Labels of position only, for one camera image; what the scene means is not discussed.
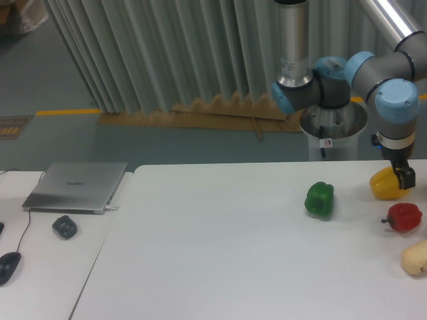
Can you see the green bell pepper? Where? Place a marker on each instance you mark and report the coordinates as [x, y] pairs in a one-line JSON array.
[[320, 199]]

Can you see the yellow bell pepper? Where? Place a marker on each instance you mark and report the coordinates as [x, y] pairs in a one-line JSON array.
[[385, 186]]

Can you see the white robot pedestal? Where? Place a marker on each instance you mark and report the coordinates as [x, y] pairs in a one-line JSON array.
[[333, 133]]

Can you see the red bell pepper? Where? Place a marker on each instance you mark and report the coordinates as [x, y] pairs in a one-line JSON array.
[[403, 217]]

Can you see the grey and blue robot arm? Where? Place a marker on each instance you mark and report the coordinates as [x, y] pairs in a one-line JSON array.
[[386, 84]]

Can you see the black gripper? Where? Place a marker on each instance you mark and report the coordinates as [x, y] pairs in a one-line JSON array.
[[399, 160]]

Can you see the black computer mouse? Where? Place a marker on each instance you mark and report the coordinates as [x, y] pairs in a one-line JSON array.
[[9, 263]]

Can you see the silver laptop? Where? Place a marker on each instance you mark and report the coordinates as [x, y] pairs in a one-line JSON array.
[[83, 187]]

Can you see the black earbuds case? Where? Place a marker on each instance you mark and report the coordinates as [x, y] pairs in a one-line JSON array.
[[65, 227]]

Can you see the white usb plug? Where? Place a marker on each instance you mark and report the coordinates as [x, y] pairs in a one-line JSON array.
[[109, 208]]

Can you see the beige bread loaf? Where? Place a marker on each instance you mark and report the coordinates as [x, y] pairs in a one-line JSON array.
[[413, 259]]

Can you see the clear plastic bag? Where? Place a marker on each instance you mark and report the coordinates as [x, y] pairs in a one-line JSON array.
[[25, 17]]

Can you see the grey pleated curtain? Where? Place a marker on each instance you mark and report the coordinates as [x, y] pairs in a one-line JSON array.
[[150, 55]]

